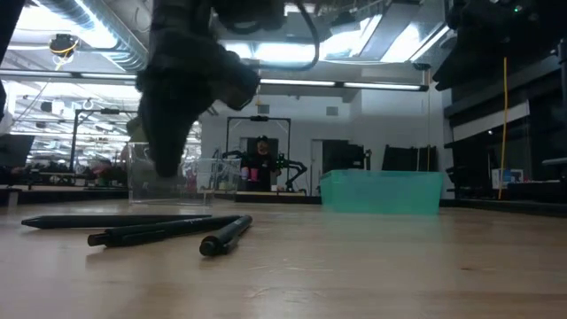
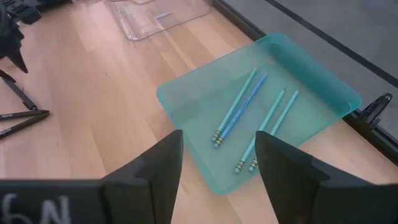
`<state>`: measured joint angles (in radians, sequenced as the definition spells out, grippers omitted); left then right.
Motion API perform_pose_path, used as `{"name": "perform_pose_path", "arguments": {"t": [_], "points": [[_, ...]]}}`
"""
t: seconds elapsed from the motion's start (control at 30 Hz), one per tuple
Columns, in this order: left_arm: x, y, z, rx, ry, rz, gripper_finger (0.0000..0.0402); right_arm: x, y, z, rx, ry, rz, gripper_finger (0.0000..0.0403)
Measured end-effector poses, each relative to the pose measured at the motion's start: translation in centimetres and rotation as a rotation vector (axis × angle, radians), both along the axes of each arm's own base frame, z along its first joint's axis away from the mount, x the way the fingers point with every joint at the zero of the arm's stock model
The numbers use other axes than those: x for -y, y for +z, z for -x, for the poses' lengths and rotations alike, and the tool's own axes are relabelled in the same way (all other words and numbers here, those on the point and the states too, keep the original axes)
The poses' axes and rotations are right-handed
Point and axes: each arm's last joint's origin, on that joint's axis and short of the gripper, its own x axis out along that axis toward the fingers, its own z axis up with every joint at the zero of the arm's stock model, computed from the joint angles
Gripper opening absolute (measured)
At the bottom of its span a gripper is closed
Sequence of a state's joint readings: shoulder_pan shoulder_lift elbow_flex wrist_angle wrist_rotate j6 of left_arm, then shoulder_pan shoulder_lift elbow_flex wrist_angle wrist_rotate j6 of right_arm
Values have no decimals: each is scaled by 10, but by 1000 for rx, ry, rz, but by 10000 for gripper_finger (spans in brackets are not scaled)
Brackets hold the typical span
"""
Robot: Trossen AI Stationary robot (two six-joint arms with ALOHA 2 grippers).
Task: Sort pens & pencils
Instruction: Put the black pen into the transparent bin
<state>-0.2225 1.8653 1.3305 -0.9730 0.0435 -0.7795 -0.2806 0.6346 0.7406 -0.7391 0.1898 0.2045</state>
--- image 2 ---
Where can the blue pencil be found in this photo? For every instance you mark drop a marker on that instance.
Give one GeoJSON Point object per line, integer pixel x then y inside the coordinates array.
{"type": "Point", "coordinates": [245, 105]}

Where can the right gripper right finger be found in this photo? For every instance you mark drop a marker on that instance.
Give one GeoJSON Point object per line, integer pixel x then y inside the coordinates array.
{"type": "Point", "coordinates": [295, 186]}

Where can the teal pencil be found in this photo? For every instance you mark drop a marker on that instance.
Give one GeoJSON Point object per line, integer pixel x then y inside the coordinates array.
{"type": "Point", "coordinates": [236, 102]}
{"type": "Point", "coordinates": [287, 107]}
{"type": "Point", "coordinates": [273, 107]}

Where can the teal plastic tray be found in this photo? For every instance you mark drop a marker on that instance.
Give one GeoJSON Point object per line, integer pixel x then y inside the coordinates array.
{"type": "Point", "coordinates": [202, 102]}

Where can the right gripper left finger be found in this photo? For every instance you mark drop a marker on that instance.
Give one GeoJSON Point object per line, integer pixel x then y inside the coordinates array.
{"type": "Point", "coordinates": [140, 193]}

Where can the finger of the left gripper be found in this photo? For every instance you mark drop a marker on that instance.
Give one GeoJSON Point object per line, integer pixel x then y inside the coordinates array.
{"type": "Point", "coordinates": [18, 60]}

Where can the black clamp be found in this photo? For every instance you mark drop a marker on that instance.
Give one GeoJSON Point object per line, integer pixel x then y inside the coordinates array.
{"type": "Point", "coordinates": [377, 105]}

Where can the clear plastic bin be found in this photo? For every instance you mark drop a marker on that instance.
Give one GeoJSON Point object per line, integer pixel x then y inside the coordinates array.
{"type": "Point", "coordinates": [186, 18]}

